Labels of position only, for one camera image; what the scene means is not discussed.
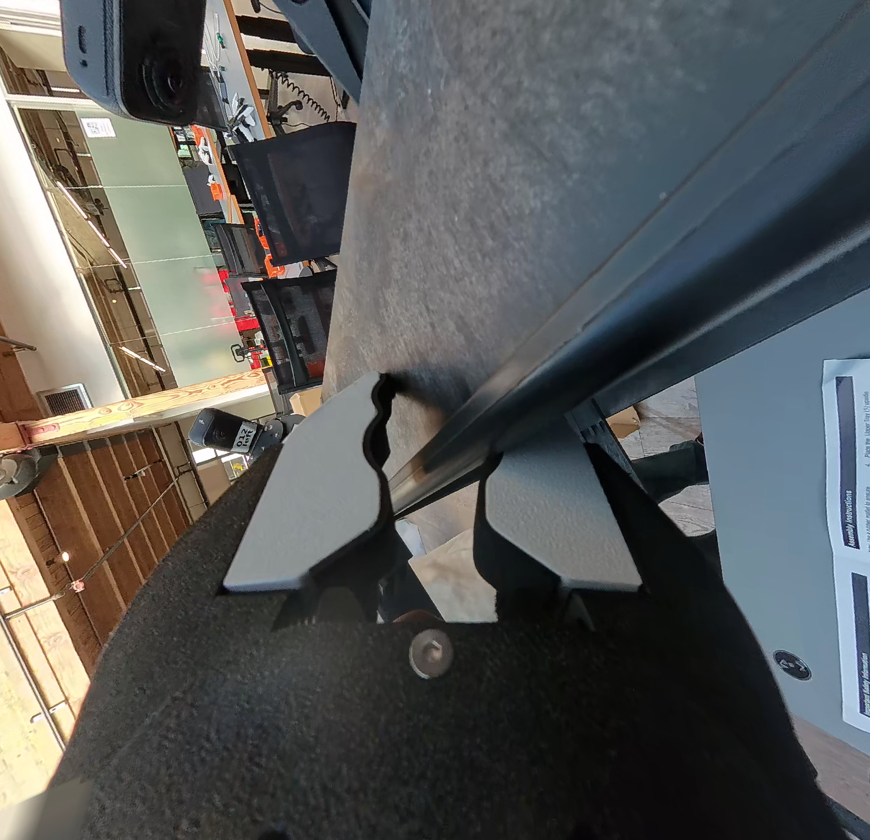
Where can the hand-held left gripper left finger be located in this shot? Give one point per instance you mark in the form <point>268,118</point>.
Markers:
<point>306,493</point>

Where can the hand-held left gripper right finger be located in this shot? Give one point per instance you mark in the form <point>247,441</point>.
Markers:
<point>557,520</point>

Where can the black plastic cart leg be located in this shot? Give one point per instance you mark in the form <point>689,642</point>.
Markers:
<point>598,432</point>

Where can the black plastic cart tray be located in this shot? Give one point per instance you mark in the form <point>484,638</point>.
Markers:
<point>544,140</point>

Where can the black round desk cap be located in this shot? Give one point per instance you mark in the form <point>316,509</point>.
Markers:
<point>792,665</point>

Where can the wooden beam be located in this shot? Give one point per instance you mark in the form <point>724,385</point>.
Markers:
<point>136,408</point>

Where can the frosted glass partition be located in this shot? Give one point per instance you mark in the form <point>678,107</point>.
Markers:
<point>156,228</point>

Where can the round grey ceiling fixture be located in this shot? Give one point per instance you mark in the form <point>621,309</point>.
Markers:
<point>13,473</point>

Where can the white instruction sheet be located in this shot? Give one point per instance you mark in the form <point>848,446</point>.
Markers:
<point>853,582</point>

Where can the wall air vent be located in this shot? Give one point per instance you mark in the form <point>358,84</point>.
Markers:
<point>64,399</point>

